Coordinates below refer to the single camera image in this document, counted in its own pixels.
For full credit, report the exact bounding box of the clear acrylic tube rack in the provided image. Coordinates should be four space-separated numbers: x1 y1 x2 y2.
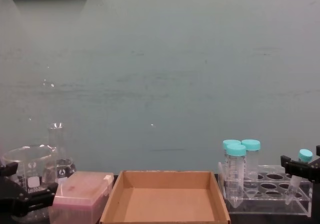
217 162 314 215

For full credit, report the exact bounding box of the clear glass conical flask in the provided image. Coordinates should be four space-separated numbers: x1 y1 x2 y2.
47 122 77 185

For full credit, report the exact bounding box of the clear tube with teal cap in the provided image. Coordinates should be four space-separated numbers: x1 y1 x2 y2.
222 139 242 182
224 144 247 210
240 139 262 194
284 149 314 206

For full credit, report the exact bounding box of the shallow brown cardboard tray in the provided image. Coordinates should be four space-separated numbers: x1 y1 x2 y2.
99 170 231 224

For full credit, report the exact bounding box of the clear glass beaker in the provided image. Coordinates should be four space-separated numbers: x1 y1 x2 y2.
1 145 59 222

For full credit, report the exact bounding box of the pink pipette tip box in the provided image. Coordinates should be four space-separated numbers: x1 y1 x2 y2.
48 171 115 224

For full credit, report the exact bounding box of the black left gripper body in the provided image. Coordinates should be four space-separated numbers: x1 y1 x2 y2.
0 175 35 217

